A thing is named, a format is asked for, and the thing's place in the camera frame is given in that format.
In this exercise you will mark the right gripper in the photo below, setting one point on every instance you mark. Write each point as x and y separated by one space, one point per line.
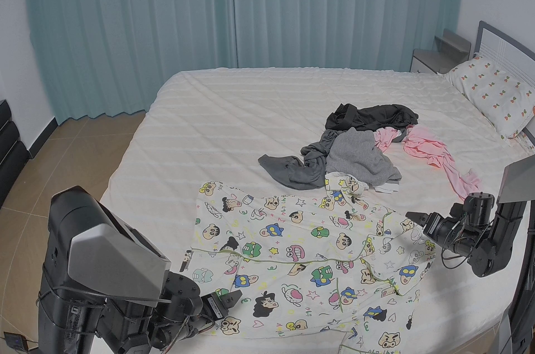
439 229

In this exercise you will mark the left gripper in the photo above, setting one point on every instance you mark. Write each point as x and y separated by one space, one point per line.
215 306

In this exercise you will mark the white printed pyjama top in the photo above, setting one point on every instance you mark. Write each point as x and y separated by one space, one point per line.
292 243

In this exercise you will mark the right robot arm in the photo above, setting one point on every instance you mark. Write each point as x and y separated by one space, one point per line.
493 248

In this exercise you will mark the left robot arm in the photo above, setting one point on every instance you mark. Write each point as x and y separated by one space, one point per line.
113 260

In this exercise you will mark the white garment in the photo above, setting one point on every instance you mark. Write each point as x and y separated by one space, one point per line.
386 188

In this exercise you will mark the pink garment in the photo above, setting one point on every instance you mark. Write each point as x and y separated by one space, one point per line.
426 147

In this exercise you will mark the grey knit garment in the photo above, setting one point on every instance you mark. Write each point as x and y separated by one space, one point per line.
359 160

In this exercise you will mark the black garment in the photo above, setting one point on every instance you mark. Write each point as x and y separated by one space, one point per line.
376 116

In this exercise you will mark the dark grey garment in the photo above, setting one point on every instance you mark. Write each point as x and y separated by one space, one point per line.
301 177

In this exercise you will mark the white printed pillow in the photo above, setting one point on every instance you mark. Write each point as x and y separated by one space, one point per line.
489 89

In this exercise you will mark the grey bedside table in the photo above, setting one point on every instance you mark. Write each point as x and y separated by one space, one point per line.
430 60

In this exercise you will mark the bed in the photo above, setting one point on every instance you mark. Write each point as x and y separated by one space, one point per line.
234 114

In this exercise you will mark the small black box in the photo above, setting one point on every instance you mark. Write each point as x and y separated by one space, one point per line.
14 340

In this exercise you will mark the black chest of drawers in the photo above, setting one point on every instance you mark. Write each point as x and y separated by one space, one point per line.
10 151

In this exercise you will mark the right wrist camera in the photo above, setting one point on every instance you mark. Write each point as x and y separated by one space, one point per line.
457 211

